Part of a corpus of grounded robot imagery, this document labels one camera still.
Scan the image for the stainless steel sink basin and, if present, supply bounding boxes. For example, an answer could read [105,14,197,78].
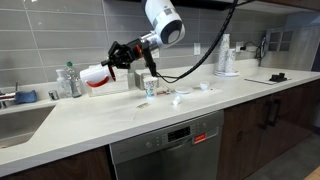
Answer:
[0,106,54,149]

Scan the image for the small sugar packet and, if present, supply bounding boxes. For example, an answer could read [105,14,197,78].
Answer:
[136,103,150,109]

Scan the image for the clear soap dispenser bottle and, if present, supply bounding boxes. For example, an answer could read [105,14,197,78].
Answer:
[56,69,72,98]

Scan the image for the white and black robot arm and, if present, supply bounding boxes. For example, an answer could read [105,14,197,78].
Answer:
[101,0,185,73]

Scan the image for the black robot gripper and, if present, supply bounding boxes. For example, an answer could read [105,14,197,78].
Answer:
[100,39,149,69]

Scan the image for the small white plate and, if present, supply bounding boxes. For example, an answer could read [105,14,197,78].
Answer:
[175,86,193,94]

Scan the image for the black object on tray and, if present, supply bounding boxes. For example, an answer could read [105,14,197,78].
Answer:
[270,73,287,82]

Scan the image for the red white candy packets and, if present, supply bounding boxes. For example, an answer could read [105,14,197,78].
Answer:
[157,86,170,95]

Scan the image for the stainless steel dishwasher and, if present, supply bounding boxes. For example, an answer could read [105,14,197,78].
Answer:
[110,110,224,180]

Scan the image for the white mug with red handle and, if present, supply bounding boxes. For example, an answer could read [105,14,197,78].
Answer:
[80,64,116,88]

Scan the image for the tall stack of paper cups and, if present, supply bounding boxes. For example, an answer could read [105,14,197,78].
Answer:
[217,34,230,72]

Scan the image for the blue sponge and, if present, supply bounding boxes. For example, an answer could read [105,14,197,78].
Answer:
[15,90,37,104]

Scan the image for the dark wood cabinet doors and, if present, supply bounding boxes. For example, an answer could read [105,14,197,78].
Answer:
[217,80,320,180]

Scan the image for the clear plastic water bottle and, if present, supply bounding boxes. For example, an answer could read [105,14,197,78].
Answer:
[66,61,82,98]

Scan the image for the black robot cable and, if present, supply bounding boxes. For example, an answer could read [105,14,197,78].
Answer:
[143,0,241,84]

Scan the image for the white flat tray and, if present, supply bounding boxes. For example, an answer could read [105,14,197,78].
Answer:
[244,76,292,85]

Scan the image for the metal napkin holder box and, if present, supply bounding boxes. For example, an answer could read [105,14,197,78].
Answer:
[134,69,151,90]

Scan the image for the white creamer cup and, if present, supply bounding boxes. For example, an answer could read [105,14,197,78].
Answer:
[172,96,182,106]

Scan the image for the small white bowl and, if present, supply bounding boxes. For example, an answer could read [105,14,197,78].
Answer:
[200,81,210,90]

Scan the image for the patterned paper cup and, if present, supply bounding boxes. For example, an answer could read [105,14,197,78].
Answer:
[143,77,158,98]

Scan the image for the chrome sink faucet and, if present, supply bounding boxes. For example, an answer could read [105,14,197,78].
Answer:
[0,81,19,110]

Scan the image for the short stack of paper cups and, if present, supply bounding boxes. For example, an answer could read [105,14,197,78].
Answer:
[225,49,236,73]

